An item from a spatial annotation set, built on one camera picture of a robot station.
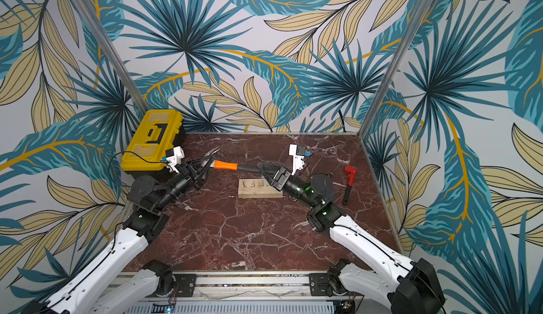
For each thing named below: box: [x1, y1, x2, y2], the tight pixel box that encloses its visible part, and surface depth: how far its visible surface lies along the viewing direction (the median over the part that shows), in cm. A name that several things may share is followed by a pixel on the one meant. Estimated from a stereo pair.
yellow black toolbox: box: [120, 108, 184, 172], surface depth 97 cm
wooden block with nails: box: [237, 178, 284, 199], surface depth 96 cm
